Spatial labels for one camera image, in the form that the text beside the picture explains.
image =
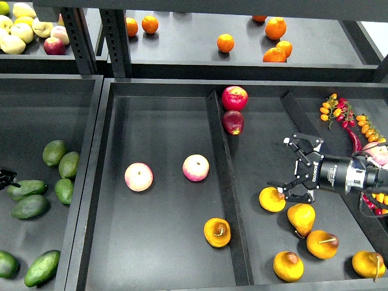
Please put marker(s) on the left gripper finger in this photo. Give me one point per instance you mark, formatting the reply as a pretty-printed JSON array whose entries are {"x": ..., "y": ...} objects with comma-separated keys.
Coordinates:
[{"x": 8, "y": 178}]

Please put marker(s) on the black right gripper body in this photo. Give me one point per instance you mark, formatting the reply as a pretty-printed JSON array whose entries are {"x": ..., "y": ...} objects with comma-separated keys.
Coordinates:
[{"x": 330, "y": 173}]

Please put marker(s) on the yellow pear brown top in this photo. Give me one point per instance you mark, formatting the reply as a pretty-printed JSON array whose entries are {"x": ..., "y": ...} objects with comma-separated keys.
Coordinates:
[{"x": 217, "y": 232}]

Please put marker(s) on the black tray divider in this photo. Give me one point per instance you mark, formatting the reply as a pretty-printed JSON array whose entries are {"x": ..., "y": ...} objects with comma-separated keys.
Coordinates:
[
  {"x": 372, "y": 227},
  {"x": 232, "y": 213}
]

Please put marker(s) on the dark green avocado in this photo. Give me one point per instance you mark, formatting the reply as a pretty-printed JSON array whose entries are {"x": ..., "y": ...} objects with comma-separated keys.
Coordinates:
[{"x": 43, "y": 269}]

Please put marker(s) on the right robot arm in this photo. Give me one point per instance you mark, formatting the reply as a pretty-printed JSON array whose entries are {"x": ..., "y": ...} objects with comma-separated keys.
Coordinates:
[{"x": 294, "y": 191}]

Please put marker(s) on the yellow pear with stem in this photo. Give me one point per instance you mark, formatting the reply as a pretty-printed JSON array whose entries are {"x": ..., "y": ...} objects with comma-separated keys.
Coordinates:
[{"x": 272, "y": 200}]

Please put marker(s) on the dark avocado lying upper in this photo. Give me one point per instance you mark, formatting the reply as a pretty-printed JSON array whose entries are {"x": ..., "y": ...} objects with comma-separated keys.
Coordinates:
[{"x": 27, "y": 188}]

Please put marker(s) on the yellow upright pear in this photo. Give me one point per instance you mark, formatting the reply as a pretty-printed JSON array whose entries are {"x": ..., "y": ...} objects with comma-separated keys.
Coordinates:
[{"x": 302, "y": 217}]

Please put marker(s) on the green avocado top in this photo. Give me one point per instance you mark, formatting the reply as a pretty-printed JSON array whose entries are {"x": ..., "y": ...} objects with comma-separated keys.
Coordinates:
[{"x": 53, "y": 152}]

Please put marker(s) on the yellow pear long stem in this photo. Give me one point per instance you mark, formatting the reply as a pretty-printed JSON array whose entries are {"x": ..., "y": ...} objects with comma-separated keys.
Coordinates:
[{"x": 322, "y": 245}]

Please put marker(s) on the yellow pear front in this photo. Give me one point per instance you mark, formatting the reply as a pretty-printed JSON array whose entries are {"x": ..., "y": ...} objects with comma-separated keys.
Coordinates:
[{"x": 288, "y": 266}]

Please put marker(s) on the green avocado bottom left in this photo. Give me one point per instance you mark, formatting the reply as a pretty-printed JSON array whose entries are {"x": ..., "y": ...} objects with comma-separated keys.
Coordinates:
[{"x": 9, "y": 264}]

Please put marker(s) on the yellow pear right corner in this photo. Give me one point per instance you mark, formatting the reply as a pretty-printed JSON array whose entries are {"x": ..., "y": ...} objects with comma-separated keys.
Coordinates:
[{"x": 369, "y": 264}]

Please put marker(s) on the pale pear front shelf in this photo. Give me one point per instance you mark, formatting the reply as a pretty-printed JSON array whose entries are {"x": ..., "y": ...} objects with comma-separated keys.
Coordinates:
[{"x": 12, "y": 45}]

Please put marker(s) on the red chili pepper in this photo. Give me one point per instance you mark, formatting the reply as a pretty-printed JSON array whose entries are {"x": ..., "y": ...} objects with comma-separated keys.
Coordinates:
[{"x": 356, "y": 143}]

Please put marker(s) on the pink apple right bin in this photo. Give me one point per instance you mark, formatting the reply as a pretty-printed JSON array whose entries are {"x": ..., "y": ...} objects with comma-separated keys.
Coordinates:
[{"x": 376, "y": 152}]

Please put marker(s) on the mixed cherry tomato bunch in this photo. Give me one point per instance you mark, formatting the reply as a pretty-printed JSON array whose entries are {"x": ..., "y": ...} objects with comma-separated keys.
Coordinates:
[{"x": 337, "y": 109}]

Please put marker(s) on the lower cherry tomato bunch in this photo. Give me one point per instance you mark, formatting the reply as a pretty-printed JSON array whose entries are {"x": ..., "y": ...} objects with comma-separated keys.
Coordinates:
[{"x": 377, "y": 202}]

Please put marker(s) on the dark red apple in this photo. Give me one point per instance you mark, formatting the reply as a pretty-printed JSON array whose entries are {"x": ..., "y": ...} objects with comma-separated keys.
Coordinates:
[{"x": 233, "y": 122}]

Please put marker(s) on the black left tray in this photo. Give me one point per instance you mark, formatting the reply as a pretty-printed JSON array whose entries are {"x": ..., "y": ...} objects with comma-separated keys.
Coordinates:
[{"x": 37, "y": 109}]

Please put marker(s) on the black tray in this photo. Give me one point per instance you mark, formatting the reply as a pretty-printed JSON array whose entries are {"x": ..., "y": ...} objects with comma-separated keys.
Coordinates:
[
  {"x": 154, "y": 239},
  {"x": 37, "y": 109}
]

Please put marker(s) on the bright red apple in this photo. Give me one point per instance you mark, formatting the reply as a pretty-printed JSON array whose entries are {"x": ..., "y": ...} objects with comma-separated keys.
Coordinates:
[{"x": 234, "y": 98}]

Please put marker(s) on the pink apple centre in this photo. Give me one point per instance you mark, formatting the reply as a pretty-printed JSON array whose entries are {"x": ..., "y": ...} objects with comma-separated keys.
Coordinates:
[{"x": 195, "y": 168}]

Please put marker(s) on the pink apple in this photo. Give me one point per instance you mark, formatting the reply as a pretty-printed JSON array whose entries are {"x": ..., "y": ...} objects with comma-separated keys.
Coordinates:
[
  {"x": 195, "y": 168},
  {"x": 138, "y": 177}
]

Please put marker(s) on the orange front right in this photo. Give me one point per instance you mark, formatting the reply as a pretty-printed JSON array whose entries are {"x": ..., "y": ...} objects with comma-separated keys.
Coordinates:
[{"x": 274, "y": 54}]

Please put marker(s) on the orange behind front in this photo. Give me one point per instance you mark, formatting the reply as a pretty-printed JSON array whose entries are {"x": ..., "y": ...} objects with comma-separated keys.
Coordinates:
[{"x": 286, "y": 46}]

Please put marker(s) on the black centre tray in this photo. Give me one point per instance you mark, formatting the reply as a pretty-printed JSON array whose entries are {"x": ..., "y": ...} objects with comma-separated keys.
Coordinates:
[{"x": 154, "y": 239}]

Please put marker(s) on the large orange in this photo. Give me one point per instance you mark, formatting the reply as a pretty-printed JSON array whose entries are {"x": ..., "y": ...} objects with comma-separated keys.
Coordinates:
[{"x": 275, "y": 28}]

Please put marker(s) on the black upper left shelf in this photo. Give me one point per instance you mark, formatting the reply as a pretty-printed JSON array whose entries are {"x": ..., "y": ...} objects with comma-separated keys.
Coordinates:
[{"x": 34, "y": 59}]

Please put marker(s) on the black shelf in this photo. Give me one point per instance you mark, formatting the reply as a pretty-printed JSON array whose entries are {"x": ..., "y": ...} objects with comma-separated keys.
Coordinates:
[
  {"x": 184, "y": 47},
  {"x": 34, "y": 59}
]

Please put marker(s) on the orange middle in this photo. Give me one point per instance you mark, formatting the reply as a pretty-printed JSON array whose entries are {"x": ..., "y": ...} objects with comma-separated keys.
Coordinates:
[{"x": 225, "y": 43}]

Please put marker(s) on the pink apple left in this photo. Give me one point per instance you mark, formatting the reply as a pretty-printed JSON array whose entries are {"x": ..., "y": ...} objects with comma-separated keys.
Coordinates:
[{"x": 138, "y": 177}]

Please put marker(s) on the orange under shelf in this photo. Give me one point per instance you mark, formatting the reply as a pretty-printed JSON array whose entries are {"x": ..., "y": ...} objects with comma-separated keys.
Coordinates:
[{"x": 259, "y": 18}]

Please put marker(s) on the red apple on shelf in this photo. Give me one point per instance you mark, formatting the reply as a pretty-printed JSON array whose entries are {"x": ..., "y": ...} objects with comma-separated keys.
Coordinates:
[{"x": 54, "y": 46}]

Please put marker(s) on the pale apple middle shelf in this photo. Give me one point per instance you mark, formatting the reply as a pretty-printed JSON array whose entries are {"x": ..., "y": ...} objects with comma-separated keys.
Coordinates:
[{"x": 23, "y": 31}]

